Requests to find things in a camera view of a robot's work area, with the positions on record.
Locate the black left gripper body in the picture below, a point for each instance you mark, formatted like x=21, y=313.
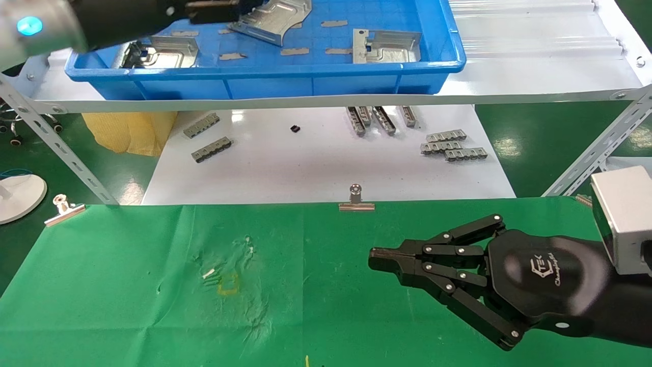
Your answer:
x=127, y=18

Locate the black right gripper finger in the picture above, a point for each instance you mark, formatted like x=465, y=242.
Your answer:
x=458, y=285
x=453, y=250

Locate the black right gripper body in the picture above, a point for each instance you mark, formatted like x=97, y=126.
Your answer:
x=550, y=285

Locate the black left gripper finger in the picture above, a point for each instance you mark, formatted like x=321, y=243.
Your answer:
x=214, y=12
x=250, y=5

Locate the silver stamped metal bracket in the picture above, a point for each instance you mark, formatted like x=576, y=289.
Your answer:
x=168, y=53
x=392, y=48
x=275, y=20

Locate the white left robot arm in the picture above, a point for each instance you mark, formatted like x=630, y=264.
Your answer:
x=46, y=35

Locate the blue plastic bin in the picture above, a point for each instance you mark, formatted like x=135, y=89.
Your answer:
x=254, y=84

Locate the silver binder clip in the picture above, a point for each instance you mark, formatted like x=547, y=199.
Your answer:
x=584, y=200
x=356, y=206
x=63, y=213

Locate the yellow mesh bag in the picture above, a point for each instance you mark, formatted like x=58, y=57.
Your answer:
x=127, y=132

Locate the white perforated shelf upright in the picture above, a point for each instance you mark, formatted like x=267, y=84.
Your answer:
x=601, y=145
x=56, y=145

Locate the wheeled chrome stool base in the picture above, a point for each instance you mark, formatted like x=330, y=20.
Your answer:
x=16, y=141

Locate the white flat shelf board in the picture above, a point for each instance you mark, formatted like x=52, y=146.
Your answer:
x=305, y=163

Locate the white ribbed shelf board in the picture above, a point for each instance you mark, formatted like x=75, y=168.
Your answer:
x=535, y=61

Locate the white round stand base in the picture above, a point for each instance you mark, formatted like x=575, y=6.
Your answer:
x=23, y=196

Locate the small white scrap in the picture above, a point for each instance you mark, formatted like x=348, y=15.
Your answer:
x=209, y=273

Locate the green table cloth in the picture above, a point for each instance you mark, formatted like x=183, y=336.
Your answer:
x=153, y=316

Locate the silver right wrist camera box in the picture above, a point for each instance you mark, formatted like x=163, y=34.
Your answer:
x=626, y=219

